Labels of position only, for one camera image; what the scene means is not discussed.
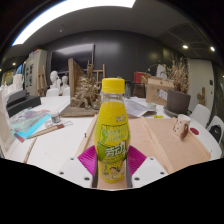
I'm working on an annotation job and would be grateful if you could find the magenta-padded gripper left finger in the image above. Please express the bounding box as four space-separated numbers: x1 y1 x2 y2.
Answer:
57 145 99 189

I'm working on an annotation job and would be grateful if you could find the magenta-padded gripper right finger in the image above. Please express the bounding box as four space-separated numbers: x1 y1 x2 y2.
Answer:
125 145 169 189

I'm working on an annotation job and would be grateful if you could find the yellow drink bottle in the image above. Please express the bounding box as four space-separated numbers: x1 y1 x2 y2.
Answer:
93 77 131 184

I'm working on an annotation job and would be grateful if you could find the long paint brush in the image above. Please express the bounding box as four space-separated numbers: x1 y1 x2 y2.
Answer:
27 123 66 140

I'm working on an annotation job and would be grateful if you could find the thin wooden stick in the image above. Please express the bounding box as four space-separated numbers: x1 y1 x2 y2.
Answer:
23 136 38 164

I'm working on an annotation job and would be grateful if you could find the small dark ink jar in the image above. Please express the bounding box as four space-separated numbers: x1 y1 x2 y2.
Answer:
49 111 62 124

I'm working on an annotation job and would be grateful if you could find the dark grey pot saucer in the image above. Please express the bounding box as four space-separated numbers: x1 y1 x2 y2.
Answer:
162 106 188 119

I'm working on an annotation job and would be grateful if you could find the folded newspaper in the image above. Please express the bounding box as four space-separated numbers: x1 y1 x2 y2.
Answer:
123 96 154 118

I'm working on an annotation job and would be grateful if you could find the small glass jar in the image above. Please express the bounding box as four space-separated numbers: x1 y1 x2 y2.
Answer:
146 102 157 112

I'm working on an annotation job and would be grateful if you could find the colourful picture book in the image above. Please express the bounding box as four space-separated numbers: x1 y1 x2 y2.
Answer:
9 108 52 140

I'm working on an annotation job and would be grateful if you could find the gold relief sculpture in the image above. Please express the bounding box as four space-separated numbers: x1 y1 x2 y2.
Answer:
59 58 102 118

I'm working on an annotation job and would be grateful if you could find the brown cardboard box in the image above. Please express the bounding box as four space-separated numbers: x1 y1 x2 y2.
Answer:
145 77 175 107

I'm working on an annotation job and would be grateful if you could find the clear spray bottle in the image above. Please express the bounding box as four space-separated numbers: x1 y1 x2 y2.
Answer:
124 80 132 99

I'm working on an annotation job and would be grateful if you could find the black box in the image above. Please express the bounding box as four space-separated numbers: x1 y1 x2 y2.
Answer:
6 89 42 118

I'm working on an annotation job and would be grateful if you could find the white plaster bust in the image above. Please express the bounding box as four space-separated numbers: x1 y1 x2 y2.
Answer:
60 75 71 90
49 70 61 90

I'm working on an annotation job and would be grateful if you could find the wooden figure sculpture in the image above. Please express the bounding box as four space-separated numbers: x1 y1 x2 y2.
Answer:
196 87 207 107

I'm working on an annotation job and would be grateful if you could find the red box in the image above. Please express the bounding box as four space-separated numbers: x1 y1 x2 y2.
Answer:
133 71 147 84

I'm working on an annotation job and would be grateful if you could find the tall white plaster sculpture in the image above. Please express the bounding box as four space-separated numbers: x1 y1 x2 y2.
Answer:
155 63 168 80

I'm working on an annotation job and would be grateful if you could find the wooden easel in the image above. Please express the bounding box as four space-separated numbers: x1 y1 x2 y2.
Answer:
87 61 106 84

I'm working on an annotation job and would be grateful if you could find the white cabinet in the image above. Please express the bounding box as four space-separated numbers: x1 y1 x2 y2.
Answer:
24 49 48 97

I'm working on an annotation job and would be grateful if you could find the long ceiling light panel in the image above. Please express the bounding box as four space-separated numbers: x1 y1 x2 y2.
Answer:
11 0 137 47

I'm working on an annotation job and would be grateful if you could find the white mug with brown handle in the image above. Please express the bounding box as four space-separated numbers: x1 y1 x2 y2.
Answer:
172 113 192 140

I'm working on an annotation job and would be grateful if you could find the black wall screen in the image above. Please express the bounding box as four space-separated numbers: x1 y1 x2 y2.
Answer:
49 43 95 73

